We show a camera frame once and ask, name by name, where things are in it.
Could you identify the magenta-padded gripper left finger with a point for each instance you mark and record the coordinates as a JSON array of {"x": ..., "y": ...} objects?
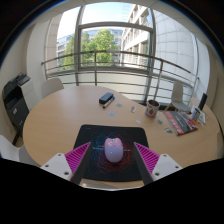
[{"x": 77, "y": 156}]

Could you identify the black and white office printer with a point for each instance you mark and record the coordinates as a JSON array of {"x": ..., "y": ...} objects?
[{"x": 15, "y": 100}]

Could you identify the black whiteboard eraser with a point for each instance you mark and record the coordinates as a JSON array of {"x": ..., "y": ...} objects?
[{"x": 106, "y": 97}]

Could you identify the black mouse pad, swirl print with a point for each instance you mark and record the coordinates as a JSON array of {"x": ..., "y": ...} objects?
[{"x": 100, "y": 166}]

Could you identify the metal balcony railing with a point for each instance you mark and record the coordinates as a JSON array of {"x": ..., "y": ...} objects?
[{"x": 126, "y": 60}]

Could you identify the black upright cylinder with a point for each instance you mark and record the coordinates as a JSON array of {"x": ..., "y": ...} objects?
[{"x": 202, "y": 101}]

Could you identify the red and black magazine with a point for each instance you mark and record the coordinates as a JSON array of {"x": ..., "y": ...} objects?
[{"x": 180, "y": 122}]

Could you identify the pink and lilac computer mouse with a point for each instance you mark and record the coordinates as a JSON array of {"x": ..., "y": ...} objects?
[{"x": 114, "y": 150}]

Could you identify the blue and white marker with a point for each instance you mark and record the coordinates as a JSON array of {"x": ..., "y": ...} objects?
[{"x": 108, "y": 102}]

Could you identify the green tree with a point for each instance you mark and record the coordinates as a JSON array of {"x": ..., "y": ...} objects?
[{"x": 96, "y": 46}]

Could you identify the white chair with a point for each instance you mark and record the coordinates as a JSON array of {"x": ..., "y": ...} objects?
[
  {"x": 51, "y": 86},
  {"x": 13, "y": 151},
  {"x": 178, "y": 96}
]

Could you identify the small sticker card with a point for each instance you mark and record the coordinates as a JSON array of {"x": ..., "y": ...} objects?
[
  {"x": 138, "y": 121},
  {"x": 133, "y": 109},
  {"x": 119, "y": 105},
  {"x": 169, "y": 130},
  {"x": 111, "y": 113},
  {"x": 160, "y": 122}
]

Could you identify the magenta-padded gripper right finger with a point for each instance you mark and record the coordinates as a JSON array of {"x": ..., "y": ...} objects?
[{"x": 148, "y": 157}]

